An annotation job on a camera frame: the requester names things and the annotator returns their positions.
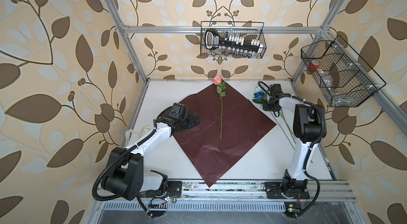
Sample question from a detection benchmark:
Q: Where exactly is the dark red wrapping paper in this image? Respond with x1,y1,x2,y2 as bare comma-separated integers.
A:
174,85,276,187

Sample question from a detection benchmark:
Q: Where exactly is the pink fake rose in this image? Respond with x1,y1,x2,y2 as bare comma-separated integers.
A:
212,76,226,139

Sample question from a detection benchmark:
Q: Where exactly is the light blue fake rose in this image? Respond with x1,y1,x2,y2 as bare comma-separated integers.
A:
254,86,262,94

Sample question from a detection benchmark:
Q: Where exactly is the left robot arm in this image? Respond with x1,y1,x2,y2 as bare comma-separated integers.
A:
92,109,200,218

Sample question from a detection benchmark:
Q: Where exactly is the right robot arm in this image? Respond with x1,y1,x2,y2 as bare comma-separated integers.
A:
263,94,326,219

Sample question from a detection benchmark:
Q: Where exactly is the cream ribbon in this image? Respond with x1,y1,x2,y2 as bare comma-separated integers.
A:
125,125,153,146

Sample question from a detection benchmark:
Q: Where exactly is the plastic bottle red cap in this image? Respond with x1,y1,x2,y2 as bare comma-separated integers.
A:
309,59,341,93

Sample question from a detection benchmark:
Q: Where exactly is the black tool in basket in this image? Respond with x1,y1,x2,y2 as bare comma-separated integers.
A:
200,28,267,56

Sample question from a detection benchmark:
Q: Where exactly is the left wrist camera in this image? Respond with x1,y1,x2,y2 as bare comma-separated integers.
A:
168,103,188,121

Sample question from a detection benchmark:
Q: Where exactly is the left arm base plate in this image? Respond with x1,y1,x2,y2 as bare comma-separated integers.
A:
141,180,182,198

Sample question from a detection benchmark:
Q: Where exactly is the back wire basket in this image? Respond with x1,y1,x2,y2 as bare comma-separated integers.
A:
200,21,267,59

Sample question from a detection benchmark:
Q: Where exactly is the wire basket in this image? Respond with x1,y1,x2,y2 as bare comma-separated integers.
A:
200,21,267,59
301,35,386,107

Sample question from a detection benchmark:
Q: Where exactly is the right wire basket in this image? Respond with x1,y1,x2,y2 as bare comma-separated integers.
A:
301,35,386,107

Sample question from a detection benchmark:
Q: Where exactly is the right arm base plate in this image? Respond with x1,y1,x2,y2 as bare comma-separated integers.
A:
263,180,310,200

